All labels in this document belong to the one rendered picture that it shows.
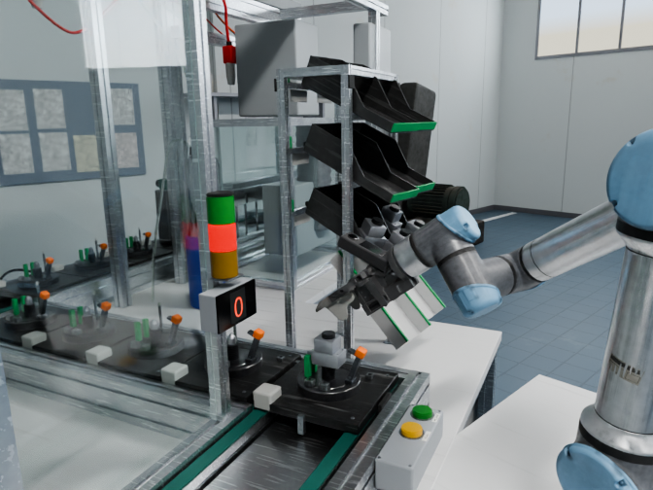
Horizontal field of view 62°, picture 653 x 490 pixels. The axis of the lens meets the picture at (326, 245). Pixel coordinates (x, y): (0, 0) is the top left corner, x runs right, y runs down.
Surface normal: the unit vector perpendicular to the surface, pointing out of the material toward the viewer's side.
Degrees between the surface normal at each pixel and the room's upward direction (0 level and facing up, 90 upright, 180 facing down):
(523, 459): 0
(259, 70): 90
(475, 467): 0
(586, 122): 90
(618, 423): 91
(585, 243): 107
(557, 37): 90
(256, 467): 0
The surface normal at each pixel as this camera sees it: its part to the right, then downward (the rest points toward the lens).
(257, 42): -0.44, 0.21
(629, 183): -0.83, 0.00
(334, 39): 0.69, 0.15
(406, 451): -0.02, -0.97
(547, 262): -0.67, 0.47
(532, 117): -0.72, 0.17
